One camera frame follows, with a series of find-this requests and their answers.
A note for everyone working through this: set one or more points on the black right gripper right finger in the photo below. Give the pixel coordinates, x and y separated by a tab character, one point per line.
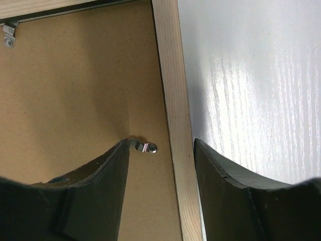
238	204

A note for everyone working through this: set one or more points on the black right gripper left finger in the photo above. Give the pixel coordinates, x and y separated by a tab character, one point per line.
84	204

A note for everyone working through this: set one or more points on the wooden picture frame black front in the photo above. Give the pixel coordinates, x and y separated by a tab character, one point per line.
172	71

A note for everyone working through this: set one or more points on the brown frame backing board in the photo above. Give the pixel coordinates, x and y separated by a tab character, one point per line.
71	88

